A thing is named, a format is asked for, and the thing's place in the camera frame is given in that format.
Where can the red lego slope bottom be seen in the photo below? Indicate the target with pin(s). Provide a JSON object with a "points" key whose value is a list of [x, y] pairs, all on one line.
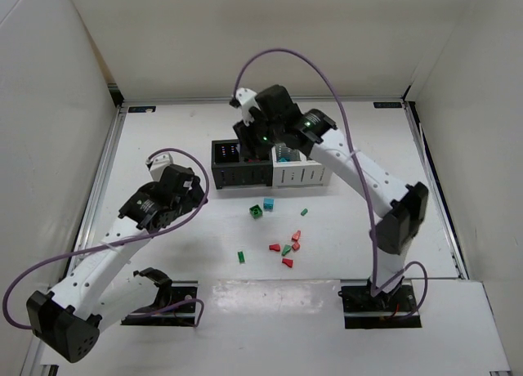
{"points": [[287, 262]]}

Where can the red lego slope top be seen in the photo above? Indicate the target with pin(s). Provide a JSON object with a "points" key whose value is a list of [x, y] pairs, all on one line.
{"points": [[296, 236]]}

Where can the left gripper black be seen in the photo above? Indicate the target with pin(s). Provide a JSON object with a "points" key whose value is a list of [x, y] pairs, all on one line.
{"points": [[196, 192]]}

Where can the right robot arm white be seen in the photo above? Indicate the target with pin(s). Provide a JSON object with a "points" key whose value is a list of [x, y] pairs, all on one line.
{"points": [[397, 209]]}

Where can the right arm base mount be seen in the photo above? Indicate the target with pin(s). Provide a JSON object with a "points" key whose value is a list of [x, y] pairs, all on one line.
{"points": [[385, 311]]}

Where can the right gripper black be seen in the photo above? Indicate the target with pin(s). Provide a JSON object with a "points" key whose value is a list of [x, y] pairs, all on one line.
{"points": [[248, 137]]}

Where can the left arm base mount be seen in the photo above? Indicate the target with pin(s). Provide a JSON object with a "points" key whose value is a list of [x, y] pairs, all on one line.
{"points": [[176, 303]]}

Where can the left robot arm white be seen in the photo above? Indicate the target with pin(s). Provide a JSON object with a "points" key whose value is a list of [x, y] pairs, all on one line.
{"points": [[71, 316]]}

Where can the green square lego brick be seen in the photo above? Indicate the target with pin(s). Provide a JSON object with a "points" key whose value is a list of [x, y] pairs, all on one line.
{"points": [[256, 211]]}

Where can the white double bin container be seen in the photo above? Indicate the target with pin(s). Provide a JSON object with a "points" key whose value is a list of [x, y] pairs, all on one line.
{"points": [[300, 172]]}

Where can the green lego slope middle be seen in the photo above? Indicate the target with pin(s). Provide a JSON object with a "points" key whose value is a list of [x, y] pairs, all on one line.
{"points": [[287, 249]]}

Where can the cyan lego brick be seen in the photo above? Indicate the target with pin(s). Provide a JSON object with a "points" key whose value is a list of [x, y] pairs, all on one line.
{"points": [[268, 204]]}

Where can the black double bin container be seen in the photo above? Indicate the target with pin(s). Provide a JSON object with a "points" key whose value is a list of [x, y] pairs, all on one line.
{"points": [[230, 170]]}

